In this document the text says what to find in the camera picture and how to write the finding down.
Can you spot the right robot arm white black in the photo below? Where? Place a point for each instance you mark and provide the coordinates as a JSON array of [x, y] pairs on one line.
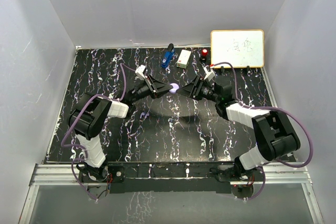
[[274, 133]]

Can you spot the purple round earbud case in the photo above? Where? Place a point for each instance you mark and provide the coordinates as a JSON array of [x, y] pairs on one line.
[[174, 88]]

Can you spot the black front base bar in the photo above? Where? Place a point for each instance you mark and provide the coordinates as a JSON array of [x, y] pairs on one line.
[[175, 177]]

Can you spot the white rectangular box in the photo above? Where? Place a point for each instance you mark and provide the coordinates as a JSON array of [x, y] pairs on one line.
[[183, 59]]

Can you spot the aluminium frame rail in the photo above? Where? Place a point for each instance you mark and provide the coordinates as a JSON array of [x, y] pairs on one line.
[[170, 193]]

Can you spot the white board wooden frame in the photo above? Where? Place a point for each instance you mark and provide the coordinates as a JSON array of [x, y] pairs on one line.
[[241, 48]]

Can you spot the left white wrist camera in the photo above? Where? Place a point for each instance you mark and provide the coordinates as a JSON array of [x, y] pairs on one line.
[[140, 72]]

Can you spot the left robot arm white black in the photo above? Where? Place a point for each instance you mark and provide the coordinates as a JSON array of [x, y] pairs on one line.
[[89, 114]]

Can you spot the blue black tool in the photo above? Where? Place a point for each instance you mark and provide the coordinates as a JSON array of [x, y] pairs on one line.
[[168, 55]]

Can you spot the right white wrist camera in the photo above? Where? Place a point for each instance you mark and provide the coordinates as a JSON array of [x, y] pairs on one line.
[[209, 73]]

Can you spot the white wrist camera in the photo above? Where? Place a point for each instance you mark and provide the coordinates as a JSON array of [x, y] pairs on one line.
[[209, 73], [140, 72]]

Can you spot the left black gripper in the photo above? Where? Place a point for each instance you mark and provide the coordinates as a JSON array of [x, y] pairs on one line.
[[157, 88]]

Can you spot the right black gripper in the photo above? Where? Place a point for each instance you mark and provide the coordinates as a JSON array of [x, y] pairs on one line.
[[196, 85]]

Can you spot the red emergency button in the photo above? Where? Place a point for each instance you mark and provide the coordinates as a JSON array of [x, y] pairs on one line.
[[204, 54]]

